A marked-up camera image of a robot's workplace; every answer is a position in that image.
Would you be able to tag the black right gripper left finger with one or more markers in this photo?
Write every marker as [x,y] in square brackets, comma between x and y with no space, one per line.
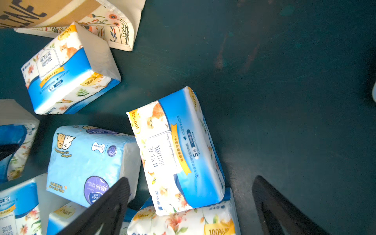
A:
[106,215]

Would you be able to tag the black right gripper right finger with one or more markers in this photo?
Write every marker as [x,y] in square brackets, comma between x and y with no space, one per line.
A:
[278,215]

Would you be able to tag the floral tissue pack bottom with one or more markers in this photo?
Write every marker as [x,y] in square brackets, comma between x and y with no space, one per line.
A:
[217,219]

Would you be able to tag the floral tissue pack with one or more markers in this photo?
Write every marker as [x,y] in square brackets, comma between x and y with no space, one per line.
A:
[217,219]
[70,72]
[181,166]
[25,207]
[18,131]

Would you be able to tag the cream floral canvas bag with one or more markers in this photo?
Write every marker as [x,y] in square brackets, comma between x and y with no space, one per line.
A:
[117,22]

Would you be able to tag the blue cat tissue pack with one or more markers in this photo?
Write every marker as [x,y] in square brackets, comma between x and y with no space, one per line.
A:
[87,161]

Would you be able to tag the light blue garden trowel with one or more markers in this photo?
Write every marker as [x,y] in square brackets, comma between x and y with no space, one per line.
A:
[374,92]

